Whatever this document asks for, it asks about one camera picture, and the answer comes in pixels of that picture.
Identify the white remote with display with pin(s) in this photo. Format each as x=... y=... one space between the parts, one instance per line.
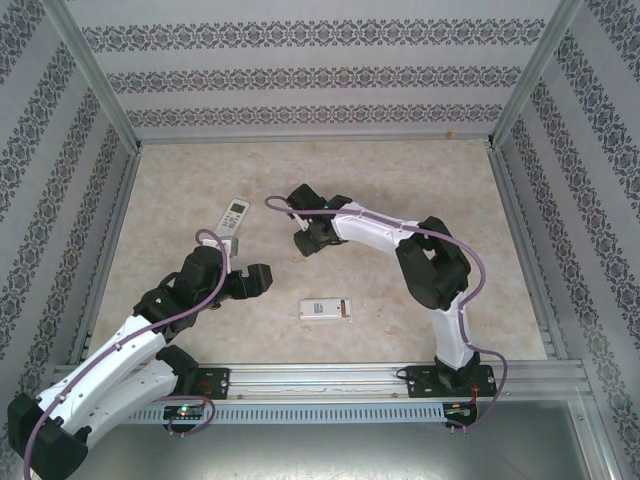
x=233 y=215

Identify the white remote with label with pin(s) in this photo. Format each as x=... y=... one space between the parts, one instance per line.
x=325 y=308

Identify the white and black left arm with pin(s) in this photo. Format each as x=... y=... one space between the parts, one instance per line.
x=100 y=377

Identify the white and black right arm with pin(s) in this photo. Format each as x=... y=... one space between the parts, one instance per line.
x=370 y=232

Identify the small controller board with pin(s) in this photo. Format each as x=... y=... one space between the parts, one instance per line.
x=185 y=412
x=459 y=408

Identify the grey metal sheet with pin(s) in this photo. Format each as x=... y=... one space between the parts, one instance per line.
x=325 y=452

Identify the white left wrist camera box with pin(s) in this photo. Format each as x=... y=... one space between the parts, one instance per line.
x=216 y=243

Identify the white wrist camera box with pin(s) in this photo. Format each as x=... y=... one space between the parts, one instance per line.
x=300 y=223
x=216 y=243

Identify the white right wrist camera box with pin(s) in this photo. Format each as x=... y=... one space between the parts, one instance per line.
x=300 y=223

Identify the aluminium side rail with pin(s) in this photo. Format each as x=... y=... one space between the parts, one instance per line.
x=107 y=240
x=522 y=250

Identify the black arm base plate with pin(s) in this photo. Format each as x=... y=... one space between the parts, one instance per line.
x=420 y=382
x=215 y=382

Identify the aluminium frame rail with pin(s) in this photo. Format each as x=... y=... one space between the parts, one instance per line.
x=310 y=382

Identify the aluminium frame post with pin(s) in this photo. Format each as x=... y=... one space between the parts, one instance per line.
x=95 y=75
x=537 y=70

